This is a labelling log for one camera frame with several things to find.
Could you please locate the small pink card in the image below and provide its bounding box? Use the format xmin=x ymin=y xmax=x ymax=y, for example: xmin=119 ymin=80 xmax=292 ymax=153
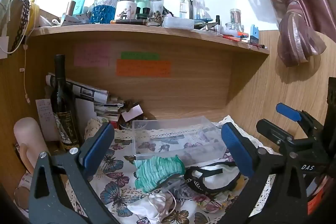
xmin=121 ymin=105 xmax=144 ymax=121

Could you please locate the clear plastic case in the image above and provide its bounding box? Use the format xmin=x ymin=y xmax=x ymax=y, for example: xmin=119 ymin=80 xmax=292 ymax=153
xmin=163 ymin=17 xmax=195 ymax=30

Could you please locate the green striped sock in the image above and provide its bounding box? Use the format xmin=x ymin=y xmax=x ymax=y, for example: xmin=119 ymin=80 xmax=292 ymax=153
xmin=134 ymin=155 xmax=186 ymax=193

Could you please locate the white mask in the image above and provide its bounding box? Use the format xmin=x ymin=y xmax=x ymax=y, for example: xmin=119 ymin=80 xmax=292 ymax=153
xmin=126 ymin=191 xmax=177 ymax=223

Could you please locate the dark wine bottle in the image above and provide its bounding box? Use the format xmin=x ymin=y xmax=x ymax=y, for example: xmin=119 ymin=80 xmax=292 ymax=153
xmin=50 ymin=54 xmax=80 ymax=152

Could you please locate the small blue box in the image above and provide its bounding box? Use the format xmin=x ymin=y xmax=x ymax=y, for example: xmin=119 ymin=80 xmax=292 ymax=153
xmin=249 ymin=25 xmax=260 ymax=44

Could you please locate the round metal ring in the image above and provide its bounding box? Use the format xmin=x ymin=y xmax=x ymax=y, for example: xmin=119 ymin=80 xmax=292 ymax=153
xmin=13 ymin=186 xmax=33 ymax=209

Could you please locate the white earphone cable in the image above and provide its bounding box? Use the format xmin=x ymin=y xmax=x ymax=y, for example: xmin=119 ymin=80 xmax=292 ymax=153
xmin=0 ymin=0 xmax=37 ymax=104

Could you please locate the yellow tape roll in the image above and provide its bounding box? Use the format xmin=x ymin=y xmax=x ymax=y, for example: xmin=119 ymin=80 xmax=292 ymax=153
xmin=26 ymin=1 xmax=40 ymax=35

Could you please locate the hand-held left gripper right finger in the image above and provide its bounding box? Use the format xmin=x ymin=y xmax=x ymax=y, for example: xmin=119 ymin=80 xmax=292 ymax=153
xmin=218 ymin=122 xmax=308 ymax=224

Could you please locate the stack of papers and booklets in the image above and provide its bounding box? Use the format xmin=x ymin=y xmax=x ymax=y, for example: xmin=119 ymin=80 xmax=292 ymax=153
xmin=93 ymin=94 xmax=124 ymax=122

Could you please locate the wooden shelf unit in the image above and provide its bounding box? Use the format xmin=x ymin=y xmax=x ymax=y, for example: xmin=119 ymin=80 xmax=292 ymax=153
xmin=0 ymin=7 xmax=336 ymax=203

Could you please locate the clear bottle with metallic cap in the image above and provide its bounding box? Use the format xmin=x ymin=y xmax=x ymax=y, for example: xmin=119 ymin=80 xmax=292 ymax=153
xmin=149 ymin=0 xmax=165 ymax=17

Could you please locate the faceted glass bottle blue liquid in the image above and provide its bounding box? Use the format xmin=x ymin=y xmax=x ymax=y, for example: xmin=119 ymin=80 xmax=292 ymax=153
xmin=91 ymin=0 xmax=118 ymax=24

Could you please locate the white handwritten note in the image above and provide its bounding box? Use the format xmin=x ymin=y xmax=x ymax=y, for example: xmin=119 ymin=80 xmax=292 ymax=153
xmin=35 ymin=98 xmax=59 ymax=141

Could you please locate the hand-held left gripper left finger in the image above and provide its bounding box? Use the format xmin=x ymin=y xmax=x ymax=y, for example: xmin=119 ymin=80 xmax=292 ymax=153
xmin=28 ymin=122 xmax=121 ymax=224

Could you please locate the rolled newspaper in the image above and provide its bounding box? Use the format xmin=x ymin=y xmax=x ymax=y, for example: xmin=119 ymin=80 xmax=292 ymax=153
xmin=46 ymin=72 xmax=109 ymax=104

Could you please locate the brown pen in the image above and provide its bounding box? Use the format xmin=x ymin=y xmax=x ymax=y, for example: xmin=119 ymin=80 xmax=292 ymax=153
xmin=110 ymin=19 xmax=149 ymax=26

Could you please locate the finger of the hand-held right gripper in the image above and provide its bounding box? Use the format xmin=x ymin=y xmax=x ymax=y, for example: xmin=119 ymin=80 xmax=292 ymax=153
xmin=256 ymin=119 xmax=327 ymax=163
xmin=276 ymin=102 xmax=328 ymax=140

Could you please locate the black lace ribbon roll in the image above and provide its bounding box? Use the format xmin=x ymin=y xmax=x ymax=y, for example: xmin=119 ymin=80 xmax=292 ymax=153
xmin=7 ymin=0 xmax=30 ymax=54

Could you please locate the toothbrush blister pack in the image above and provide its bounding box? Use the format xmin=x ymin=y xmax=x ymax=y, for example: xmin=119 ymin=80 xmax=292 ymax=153
xmin=180 ymin=0 xmax=207 ymax=20

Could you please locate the clear plastic storage box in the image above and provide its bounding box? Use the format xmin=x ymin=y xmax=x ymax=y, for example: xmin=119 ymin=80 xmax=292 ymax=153
xmin=132 ymin=115 xmax=227 ymax=161

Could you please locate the mauve striped curtain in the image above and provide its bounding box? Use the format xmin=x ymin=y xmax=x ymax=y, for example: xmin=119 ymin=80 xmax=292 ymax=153
xmin=228 ymin=0 xmax=336 ymax=67

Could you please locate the green sticky note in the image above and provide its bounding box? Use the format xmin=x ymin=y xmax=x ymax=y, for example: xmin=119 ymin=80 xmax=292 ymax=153
xmin=121 ymin=52 xmax=160 ymax=60

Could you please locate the glass jar with sticks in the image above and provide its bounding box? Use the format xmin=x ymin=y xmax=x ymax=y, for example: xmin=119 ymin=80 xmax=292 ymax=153
xmin=230 ymin=8 xmax=242 ymax=26

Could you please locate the pink cylindrical bottle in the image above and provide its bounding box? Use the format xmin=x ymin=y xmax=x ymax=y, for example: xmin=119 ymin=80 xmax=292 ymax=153
xmin=14 ymin=117 xmax=51 ymax=174

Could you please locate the pink sticky note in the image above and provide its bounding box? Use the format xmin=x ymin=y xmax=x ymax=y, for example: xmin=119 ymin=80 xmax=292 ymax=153
xmin=74 ymin=44 xmax=111 ymax=67

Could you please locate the butterfly print lace tablecloth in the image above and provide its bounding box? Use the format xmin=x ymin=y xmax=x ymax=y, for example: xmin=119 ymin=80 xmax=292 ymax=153
xmin=66 ymin=115 xmax=284 ymax=224

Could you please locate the black and white underwear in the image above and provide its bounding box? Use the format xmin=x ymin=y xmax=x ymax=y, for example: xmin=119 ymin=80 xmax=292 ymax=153
xmin=184 ymin=162 xmax=243 ymax=197

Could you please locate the tall blue liquid bottle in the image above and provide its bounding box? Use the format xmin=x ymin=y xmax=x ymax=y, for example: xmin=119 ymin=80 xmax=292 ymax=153
xmin=71 ymin=0 xmax=90 ymax=17

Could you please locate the orange sticky note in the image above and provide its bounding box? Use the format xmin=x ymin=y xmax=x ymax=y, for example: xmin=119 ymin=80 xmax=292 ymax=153
xmin=116 ymin=59 xmax=172 ymax=77

